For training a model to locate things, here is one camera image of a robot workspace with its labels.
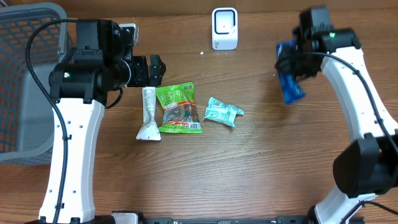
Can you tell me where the blue snack wrapper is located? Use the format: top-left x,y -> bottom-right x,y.
276,39 -> 305,105

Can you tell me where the green snack bag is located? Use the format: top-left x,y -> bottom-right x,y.
156,82 -> 203,134

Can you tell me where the white tube with gold cap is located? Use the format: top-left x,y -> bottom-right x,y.
136,86 -> 161,141

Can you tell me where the teal tissue packet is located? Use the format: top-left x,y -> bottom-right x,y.
204,97 -> 244,128

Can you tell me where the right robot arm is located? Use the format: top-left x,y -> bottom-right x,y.
275,6 -> 397,223

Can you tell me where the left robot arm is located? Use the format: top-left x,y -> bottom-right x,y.
37,19 -> 166,224

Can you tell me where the white barcode scanner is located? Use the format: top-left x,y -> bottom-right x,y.
211,7 -> 238,50

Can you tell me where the grey plastic basket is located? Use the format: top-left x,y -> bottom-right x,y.
1,2 -> 67,166

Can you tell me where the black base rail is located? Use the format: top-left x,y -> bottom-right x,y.
90,212 -> 316,224

